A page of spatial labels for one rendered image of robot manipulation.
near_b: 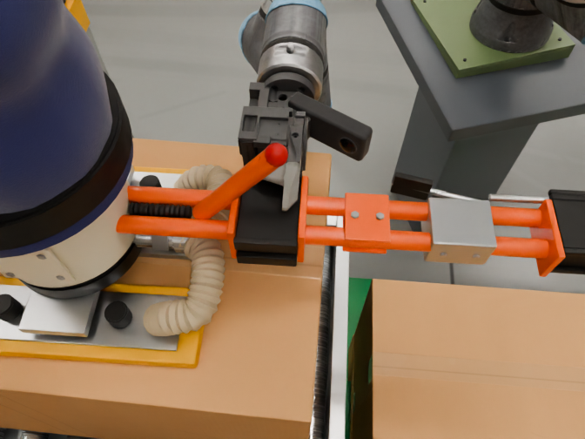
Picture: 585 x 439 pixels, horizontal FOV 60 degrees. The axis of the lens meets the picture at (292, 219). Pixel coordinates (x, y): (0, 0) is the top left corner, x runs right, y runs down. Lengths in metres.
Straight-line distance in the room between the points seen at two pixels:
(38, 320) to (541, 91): 1.12
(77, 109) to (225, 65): 1.97
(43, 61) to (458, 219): 0.43
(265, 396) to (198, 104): 1.75
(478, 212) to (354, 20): 2.11
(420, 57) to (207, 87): 1.22
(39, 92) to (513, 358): 1.01
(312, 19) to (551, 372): 0.85
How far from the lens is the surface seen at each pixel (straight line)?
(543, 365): 1.21
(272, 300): 0.68
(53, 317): 0.68
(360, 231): 0.56
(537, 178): 2.19
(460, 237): 0.58
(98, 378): 0.69
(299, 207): 0.57
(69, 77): 0.45
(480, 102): 1.26
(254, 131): 0.62
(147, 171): 0.79
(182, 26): 2.65
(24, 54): 0.40
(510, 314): 1.22
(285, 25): 0.74
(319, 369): 1.09
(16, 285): 0.75
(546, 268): 0.63
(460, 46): 1.34
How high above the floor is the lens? 1.60
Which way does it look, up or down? 59 degrees down
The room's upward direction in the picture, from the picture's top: straight up
